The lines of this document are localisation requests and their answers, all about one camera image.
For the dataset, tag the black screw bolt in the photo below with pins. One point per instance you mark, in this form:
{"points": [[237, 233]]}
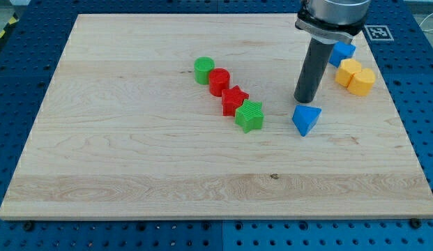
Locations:
{"points": [[415, 223], [28, 226]]}

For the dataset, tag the red star block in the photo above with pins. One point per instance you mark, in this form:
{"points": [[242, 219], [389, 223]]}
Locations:
{"points": [[232, 99]]}

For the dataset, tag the black screw bolt right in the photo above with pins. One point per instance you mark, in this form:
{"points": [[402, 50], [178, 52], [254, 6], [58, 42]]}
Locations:
{"points": [[415, 223]]}

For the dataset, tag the blue cube block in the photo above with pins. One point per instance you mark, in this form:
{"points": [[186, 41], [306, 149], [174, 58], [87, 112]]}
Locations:
{"points": [[340, 52]]}

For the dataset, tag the green star block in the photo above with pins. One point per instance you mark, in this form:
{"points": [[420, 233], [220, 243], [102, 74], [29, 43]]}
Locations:
{"points": [[249, 116]]}

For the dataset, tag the yellow hexagonal block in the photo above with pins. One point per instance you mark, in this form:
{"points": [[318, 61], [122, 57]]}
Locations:
{"points": [[346, 70]]}

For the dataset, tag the yellow heart block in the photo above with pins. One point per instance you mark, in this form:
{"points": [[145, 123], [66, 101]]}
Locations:
{"points": [[362, 82]]}

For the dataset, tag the red cylinder block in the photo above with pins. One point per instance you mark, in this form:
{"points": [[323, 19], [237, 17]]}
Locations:
{"points": [[219, 79]]}

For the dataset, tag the blue triangular prism block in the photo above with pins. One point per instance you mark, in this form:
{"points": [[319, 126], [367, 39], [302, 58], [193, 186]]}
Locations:
{"points": [[305, 118]]}

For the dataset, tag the green cylinder block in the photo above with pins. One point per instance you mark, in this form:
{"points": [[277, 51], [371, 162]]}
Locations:
{"points": [[202, 67]]}

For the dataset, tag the white fiducial marker tag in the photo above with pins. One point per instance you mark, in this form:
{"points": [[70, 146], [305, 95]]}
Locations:
{"points": [[379, 33]]}

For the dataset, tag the black screw bolt left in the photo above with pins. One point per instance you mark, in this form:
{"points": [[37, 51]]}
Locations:
{"points": [[28, 226]]}

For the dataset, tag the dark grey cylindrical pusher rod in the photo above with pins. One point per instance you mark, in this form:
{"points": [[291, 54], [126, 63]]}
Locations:
{"points": [[312, 71]]}

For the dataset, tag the light wooden board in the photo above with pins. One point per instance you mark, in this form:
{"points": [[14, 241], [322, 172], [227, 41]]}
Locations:
{"points": [[125, 132]]}

